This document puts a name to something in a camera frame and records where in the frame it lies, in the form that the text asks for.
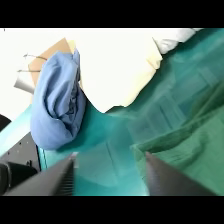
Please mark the cream garment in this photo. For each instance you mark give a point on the cream garment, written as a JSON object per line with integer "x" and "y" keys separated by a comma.
{"x": 113, "y": 70}

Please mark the green shirt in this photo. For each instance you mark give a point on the green shirt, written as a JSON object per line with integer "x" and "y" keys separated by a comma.
{"x": 193, "y": 146}

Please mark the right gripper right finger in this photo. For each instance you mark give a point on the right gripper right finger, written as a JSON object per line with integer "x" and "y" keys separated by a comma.
{"x": 170, "y": 180}

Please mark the blue garment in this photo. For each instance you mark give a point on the blue garment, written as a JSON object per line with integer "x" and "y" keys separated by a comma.
{"x": 56, "y": 106}

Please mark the white garment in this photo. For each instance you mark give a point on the white garment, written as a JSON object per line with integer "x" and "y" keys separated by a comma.
{"x": 173, "y": 38}

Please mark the brown clothes hanger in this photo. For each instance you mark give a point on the brown clothes hanger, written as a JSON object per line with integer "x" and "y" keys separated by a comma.
{"x": 46, "y": 60}

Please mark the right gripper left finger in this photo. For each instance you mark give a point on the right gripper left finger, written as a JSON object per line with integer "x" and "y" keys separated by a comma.
{"x": 50, "y": 181}

